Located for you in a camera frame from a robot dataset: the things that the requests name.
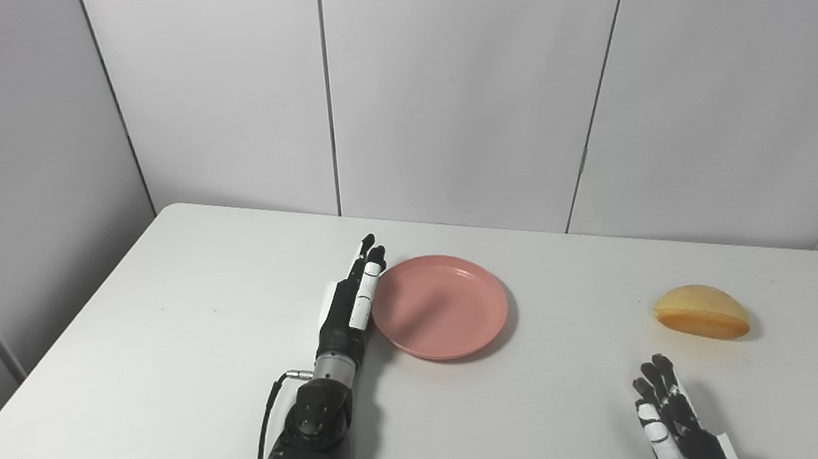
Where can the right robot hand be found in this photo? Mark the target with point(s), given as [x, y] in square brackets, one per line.
[672, 420]

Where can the pink plate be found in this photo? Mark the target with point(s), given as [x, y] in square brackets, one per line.
[439, 307]

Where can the yellow bread piece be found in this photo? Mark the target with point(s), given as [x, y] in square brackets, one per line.
[700, 312]

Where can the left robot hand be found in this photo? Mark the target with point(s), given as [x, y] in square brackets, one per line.
[349, 303]

